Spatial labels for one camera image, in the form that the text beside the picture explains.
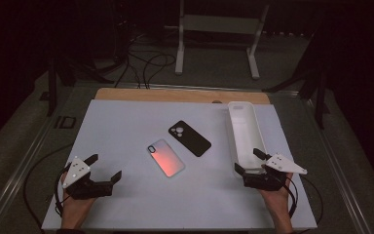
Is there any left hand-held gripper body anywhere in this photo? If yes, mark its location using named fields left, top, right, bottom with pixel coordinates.
left=61, top=155, right=115, bottom=201

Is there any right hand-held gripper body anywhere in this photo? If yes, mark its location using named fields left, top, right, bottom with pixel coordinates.
left=242, top=153, right=308, bottom=192

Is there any white plastic bin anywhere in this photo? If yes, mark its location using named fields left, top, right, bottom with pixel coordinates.
left=227, top=100, right=269, bottom=175

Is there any iridescent translucent phone case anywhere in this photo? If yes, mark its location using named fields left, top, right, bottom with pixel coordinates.
left=146, top=138, right=186, bottom=178

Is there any black phone case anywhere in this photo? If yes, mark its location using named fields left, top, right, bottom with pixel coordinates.
left=168, top=120, right=212, bottom=158

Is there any person's left hand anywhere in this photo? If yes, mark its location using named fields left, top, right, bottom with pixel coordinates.
left=60, top=172, right=96, bottom=215

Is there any person's right hand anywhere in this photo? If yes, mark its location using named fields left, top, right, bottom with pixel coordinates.
left=258, top=172, right=295, bottom=215

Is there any white work board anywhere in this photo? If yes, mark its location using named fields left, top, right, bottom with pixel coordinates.
left=41, top=98, right=318, bottom=232

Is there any black tripod stand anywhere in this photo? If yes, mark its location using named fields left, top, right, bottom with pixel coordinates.
left=262, top=61, right=333, bottom=131
left=38, top=58, right=115, bottom=118

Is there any white metal stand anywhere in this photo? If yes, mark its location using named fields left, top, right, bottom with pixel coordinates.
left=164, top=0, right=271, bottom=81

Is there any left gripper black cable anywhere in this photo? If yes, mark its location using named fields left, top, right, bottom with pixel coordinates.
left=22, top=142, right=76, bottom=230

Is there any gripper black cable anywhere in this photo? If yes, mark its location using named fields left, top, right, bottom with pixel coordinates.
left=22, top=142, right=76, bottom=230
left=284, top=175, right=324, bottom=226

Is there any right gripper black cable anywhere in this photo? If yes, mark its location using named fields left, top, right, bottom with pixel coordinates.
left=284, top=175, right=324, bottom=226

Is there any metal floor frame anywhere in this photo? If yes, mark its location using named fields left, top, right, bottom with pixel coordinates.
left=0, top=81, right=374, bottom=234

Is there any black floor cable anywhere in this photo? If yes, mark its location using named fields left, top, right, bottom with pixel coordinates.
left=141, top=53, right=177, bottom=90
left=113, top=32, right=144, bottom=90

